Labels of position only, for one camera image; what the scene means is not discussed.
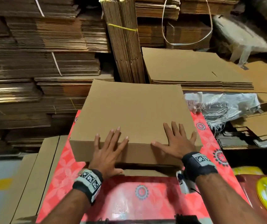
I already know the person's right hand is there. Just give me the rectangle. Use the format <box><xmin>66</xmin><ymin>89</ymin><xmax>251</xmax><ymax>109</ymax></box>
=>
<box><xmin>151</xmin><ymin>121</ymin><xmax>199</xmax><ymax>161</ymax></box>

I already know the person's left hand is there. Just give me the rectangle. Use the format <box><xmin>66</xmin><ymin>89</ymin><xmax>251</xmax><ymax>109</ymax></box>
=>
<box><xmin>87</xmin><ymin>127</ymin><xmax>130</xmax><ymax>180</ymax></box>

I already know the low pile of cardboard sheets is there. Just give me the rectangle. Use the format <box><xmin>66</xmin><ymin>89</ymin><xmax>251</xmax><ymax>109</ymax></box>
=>
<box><xmin>217</xmin><ymin>108</ymin><xmax>267</xmax><ymax>150</ymax></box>

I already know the yellow-tied cardboard bundle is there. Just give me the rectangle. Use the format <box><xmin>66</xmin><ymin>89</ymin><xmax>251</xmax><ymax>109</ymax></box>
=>
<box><xmin>99</xmin><ymin>0</ymin><xmax>147</xmax><ymax>84</ymax></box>

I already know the wall of cardboard stacks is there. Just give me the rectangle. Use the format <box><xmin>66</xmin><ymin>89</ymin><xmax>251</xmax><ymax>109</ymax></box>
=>
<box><xmin>0</xmin><ymin>0</ymin><xmax>267</xmax><ymax>154</ymax></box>

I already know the person's left forearm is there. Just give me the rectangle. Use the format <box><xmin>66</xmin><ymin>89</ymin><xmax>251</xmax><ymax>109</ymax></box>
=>
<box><xmin>40</xmin><ymin>188</ymin><xmax>93</xmax><ymax>224</ymax></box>

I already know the person's right forearm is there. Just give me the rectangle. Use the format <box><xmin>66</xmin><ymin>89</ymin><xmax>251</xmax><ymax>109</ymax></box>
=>
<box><xmin>195</xmin><ymin>172</ymin><xmax>267</xmax><ymax>224</ymax></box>

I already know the red patterned table cloth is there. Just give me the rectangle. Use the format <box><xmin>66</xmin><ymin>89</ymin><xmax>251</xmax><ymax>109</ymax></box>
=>
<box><xmin>35</xmin><ymin>109</ymin><xmax>249</xmax><ymax>222</ymax></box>

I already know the white woven sack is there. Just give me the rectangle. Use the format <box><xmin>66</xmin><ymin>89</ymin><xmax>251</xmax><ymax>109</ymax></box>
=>
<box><xmin>184</xmin><ymin>91</ymin><xmax>263</xmax><ymax>134</ymax></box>

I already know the white plastic sack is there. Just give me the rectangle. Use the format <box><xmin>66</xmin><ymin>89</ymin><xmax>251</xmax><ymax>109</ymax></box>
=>
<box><xmin>212</xmin><ymin>13</ymin><xmax>267</xmax><ymax>64</ymax></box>

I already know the black left wrist strap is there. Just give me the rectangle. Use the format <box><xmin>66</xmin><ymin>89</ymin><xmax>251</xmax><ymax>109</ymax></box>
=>
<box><xmin>71</xmin><ymin>168</ymin><xmax>105</xmax><ymax>205</ymax></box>

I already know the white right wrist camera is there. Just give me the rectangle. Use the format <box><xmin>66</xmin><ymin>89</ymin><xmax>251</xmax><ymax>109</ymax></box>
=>
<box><xmin>175</xmin><ymin>170</ymin><xmax>198</xmax><ymax>194</ymax></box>

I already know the white plastic strap loop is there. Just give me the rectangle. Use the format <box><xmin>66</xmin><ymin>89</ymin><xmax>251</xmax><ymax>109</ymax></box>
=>
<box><xmin>161</xmin><ymin>0</ymin><xmax>215</xmax><ymax>48</ymax></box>

